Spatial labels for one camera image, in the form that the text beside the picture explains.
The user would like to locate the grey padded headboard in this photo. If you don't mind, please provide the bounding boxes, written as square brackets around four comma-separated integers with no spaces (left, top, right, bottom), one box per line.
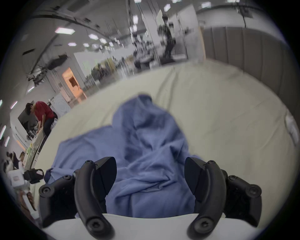
[202,26,300,118]

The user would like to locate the black robot on stand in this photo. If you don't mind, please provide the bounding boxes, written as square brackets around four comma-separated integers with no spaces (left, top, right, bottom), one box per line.
[157,10,176,64]

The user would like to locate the blue shirt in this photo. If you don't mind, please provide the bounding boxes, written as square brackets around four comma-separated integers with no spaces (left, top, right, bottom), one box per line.
[44,94,199,218]

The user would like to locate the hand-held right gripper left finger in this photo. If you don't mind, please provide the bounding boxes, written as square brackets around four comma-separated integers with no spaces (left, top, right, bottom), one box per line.
[39,157,117,240]

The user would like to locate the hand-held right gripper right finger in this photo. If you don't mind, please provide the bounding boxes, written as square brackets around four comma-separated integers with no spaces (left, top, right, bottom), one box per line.
[184,157,262,240]

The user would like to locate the bed with beige sheet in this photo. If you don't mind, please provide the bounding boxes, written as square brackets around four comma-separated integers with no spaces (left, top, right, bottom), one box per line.
[33,59,296,219]

